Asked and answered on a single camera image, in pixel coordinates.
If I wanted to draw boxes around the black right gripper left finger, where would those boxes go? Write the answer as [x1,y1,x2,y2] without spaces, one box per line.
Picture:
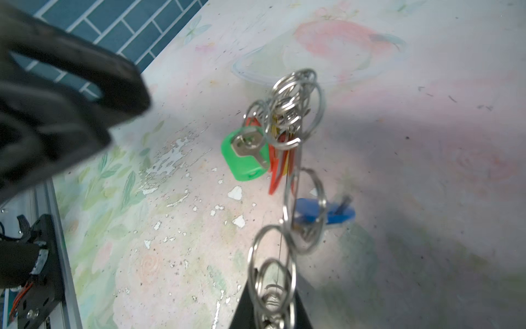
[229,270,258,329]

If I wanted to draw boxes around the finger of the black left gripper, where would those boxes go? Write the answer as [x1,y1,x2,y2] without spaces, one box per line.
[1,81,111,201]
[1,4,151,115]

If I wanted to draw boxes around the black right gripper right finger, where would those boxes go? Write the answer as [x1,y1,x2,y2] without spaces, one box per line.
[295,274,314,329]

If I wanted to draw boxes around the blue tagged key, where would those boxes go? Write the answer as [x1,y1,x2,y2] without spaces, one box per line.
[296,195,356,225]

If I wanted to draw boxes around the green tagged key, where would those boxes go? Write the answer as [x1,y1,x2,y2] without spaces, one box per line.
[221,126,270,182]

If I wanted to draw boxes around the red tagged key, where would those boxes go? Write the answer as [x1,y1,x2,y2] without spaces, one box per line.
[244,117,291,195]

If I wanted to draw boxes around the large metal keyring band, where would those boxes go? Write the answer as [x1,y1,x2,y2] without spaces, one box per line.
[247,69,328,328]

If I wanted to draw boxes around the aluminium front rail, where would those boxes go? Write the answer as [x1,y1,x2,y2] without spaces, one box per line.
[1,180,82,328]

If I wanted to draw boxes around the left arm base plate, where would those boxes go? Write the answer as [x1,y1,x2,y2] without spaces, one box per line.
[10,214,64,328]

